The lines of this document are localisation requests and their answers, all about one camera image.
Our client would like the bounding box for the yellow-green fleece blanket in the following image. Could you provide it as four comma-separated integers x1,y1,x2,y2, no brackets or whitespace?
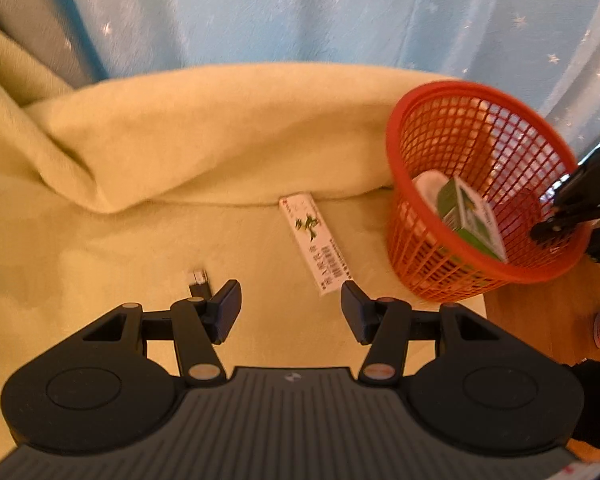
0,14,487,461

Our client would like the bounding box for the long white ointment box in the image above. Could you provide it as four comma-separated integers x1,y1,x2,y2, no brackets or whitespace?
278,193,352,296

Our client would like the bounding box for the wooden bedside table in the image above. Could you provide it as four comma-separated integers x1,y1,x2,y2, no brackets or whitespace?
483,253,600,463

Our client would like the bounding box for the green white medicine box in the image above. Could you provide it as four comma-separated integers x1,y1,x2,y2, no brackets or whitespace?
437,177,507,262

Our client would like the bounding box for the orange mesh plastic basket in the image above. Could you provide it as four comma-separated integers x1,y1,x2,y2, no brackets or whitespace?
386,80,592,302

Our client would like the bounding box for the blue star curtain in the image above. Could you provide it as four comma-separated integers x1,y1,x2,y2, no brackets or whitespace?
0,0,600,156

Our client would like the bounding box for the white tissue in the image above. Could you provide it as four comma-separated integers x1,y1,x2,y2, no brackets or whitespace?
413,170,450,214

